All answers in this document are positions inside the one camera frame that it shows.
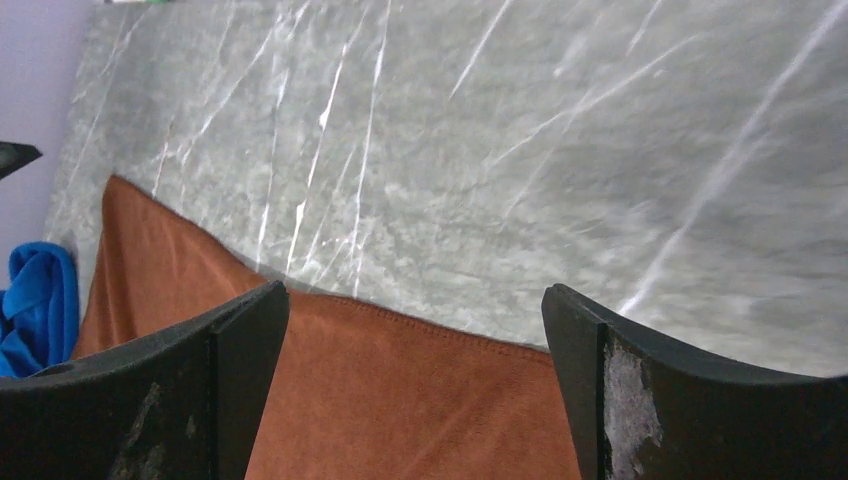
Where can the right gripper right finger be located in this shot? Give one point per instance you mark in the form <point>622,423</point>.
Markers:
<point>644,405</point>

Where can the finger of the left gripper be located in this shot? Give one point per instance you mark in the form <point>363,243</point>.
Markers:
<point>15,156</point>

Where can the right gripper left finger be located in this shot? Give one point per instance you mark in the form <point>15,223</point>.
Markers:
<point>185,402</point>

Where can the blue towel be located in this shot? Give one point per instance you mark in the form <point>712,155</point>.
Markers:
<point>40,311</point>

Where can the brown towel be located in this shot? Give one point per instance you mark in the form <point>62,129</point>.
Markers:
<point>360,392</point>

